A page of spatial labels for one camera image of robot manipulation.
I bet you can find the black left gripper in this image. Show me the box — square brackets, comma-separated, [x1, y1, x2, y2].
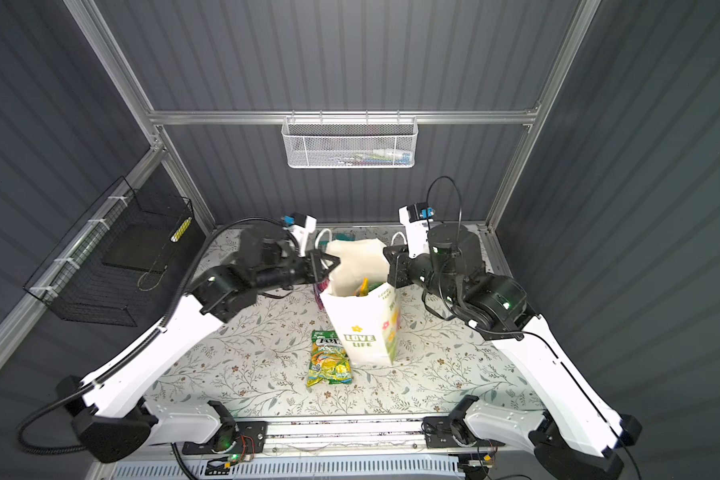
[253, 246, 339, 297]

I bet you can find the black corrugated cable conduit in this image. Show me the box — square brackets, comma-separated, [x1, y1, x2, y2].
[16, 217, 289, 456]

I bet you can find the white illustrated paper bag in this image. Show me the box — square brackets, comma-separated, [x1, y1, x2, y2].
[322, 238, 401, 367]

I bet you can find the lime Fox's candy bag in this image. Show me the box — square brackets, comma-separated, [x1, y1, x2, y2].
[306, 330, 352, 387]

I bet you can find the purple Fox's candy bag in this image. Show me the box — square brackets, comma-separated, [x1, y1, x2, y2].
[313, 282, 327, 311]

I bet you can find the large orange candy bag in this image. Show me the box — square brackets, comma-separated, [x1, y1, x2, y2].
[354, 278, 382, 297]

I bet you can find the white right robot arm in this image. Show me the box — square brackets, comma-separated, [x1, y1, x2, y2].
[383, 245, 642, 479]

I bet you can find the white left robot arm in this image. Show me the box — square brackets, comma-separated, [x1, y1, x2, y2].
[72, 250, 340, 463]

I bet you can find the white wire mesh basket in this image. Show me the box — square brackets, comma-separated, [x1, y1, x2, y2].
[281, 117, 419, 169]

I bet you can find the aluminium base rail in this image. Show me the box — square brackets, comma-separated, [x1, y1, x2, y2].
[149, 410, 589, 460]

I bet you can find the black wire basket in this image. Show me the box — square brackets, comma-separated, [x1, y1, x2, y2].
[24, 178, 202, 327]

